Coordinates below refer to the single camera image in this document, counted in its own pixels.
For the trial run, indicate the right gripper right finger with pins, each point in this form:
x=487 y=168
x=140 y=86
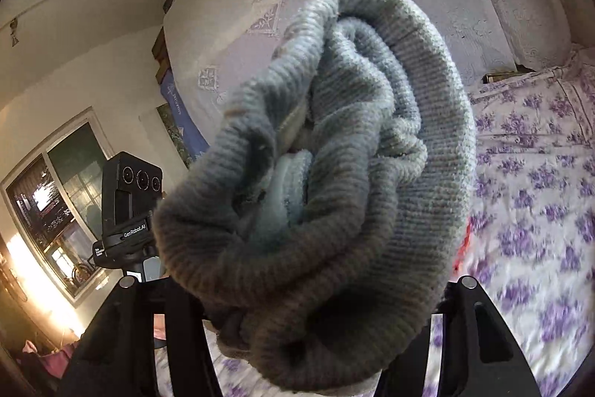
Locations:
x=480 y=356

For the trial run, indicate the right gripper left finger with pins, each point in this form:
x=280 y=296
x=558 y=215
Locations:
x=115 y=355

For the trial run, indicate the glass door cabinet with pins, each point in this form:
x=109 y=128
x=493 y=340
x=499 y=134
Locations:
x=54 y=196

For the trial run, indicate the blue hanging cloth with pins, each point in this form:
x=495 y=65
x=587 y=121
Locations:
x=193 y=140

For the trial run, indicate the grey sweatpants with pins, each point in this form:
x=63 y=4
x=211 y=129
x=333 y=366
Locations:
x=320 y=258

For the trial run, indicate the purple floral bedsheet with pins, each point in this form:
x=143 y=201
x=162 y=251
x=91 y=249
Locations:
x=530 y=233

